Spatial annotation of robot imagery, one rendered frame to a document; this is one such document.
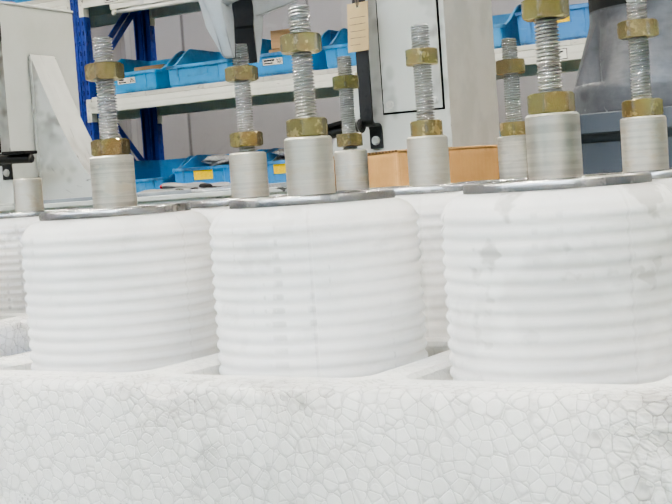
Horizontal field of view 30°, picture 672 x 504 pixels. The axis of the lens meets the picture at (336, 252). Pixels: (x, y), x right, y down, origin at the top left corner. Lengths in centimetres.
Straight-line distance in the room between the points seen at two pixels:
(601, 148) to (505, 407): 57
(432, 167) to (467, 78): 216
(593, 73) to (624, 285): 58
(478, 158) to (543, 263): 128
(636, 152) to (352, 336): 18
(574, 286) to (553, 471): 7
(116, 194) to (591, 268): 26
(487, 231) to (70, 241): 21
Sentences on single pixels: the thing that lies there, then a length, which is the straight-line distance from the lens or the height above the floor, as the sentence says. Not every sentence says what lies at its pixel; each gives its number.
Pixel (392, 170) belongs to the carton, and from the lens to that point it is 166.
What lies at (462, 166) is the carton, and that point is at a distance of 173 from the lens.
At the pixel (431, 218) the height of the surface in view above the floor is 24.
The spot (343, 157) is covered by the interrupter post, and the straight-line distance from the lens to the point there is 83.
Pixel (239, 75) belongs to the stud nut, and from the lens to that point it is 73.
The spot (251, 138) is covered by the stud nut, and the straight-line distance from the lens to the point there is 73.
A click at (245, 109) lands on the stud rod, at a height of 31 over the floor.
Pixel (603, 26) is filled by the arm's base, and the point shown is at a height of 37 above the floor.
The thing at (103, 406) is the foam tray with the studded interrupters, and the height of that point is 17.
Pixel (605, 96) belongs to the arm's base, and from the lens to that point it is 101.
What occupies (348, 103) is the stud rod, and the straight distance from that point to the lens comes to 83.
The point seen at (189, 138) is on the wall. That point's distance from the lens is 1066.
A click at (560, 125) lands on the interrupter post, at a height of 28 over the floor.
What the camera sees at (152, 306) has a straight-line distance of 60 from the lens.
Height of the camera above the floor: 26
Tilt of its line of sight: 3 degrees down
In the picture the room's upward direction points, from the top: 4 degrees counter-clockwise
